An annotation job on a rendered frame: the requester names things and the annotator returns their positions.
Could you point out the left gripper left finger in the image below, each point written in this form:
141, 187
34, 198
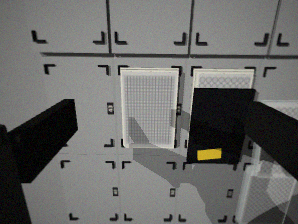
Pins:
26, 150

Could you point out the grey deck plate with rectangular bays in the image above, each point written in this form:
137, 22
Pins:
23, 96

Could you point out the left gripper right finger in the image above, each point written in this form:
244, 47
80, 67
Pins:
276, 133

